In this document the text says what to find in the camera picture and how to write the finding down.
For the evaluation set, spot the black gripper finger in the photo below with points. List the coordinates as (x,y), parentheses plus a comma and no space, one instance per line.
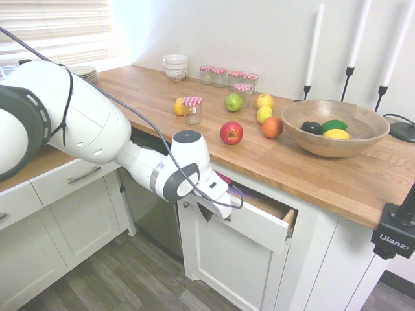
(207,214)

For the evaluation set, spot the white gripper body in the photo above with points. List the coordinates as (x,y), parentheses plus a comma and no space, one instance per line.
(217,197)

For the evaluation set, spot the white drawer wooden inside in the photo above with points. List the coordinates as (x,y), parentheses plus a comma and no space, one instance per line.
(253,226)

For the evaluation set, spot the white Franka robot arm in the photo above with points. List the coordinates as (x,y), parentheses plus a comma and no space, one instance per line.
(81,113)

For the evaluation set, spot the white closed drawer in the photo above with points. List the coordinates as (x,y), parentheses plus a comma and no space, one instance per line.
(22,210)
(52,191)

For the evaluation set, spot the purple kitchen knife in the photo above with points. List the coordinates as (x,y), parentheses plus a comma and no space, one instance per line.
(249,196)

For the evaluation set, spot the stainless steel dishwasher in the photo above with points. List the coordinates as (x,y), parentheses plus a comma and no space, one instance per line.
(152,220)

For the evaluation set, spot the white kitchen cabinet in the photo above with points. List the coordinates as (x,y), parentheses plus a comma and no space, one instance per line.
(233,269)

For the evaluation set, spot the red apple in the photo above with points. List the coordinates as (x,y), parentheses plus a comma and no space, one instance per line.
(231,133)

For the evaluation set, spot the glass jar red-checked lid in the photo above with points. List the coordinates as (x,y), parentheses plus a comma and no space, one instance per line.
(192,113)
(220,79)
(206,76)
(235,79)
(252,80)
(244,95)

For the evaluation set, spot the orange peach fruit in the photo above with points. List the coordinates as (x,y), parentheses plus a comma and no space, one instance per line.
(273,128)

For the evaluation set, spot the green apple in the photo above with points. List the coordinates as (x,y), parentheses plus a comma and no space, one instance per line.
(233,103)

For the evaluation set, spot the large yellow citrus fruit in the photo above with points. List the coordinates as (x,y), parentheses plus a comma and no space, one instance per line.
(177,107)

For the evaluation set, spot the yellow apple back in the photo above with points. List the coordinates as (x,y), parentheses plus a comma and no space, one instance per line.
(266,100)

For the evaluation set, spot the dark avocado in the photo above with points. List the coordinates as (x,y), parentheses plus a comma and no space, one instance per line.
(309,127)

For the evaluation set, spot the large wooden bowl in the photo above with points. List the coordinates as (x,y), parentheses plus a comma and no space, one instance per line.
(324,147)

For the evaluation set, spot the white base cabinet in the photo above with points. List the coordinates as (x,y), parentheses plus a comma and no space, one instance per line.
(81,226)

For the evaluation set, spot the yellow lemon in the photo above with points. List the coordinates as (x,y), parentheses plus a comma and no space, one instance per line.
(335,134)

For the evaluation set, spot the green lime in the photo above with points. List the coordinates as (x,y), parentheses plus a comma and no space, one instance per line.
(334,124)

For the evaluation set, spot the white ceramic bowl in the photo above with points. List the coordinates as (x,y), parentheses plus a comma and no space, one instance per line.
(175,65)
(175,57)

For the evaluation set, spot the black zip tie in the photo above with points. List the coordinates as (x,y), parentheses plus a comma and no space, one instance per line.
(63,124)

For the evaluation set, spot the black Ulanzi clamp stand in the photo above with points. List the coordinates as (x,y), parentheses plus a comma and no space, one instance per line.
(394,233)

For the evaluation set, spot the white plate stack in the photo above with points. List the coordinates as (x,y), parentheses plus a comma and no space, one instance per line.
(86,74)

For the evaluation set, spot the black round stand base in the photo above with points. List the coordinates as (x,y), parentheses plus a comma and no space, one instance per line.
(403,131)

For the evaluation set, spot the white window blinds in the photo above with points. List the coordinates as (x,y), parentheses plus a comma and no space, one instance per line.
(58,26)

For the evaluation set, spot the metal drawer slide rail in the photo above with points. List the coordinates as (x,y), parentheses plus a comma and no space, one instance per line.
(289,231)

